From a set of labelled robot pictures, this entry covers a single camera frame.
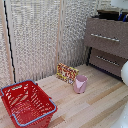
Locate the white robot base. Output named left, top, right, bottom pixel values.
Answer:
left=111, top=102, right=128, bottom=128

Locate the brown drawer cabinet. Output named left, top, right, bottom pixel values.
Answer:
left=82, top=9, right=128, bottom=83

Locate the yellow red snack box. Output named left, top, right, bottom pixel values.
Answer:
left=55, top=62, right=80, bottom=85

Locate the pink cup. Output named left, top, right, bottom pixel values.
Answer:
left=73, top=74, right=89, bottom=95

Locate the beige woven folding screen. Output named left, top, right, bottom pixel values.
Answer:
left=0, top=0, right=111, bottom=88

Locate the red plastic shopping basket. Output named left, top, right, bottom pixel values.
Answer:
left=0, top=79, right=58, bottom=128

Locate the long silver drawer handle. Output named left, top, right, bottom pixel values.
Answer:
left=90, top=32, right=121, bottom=43
left=95, top=54, right=120, bottom=67

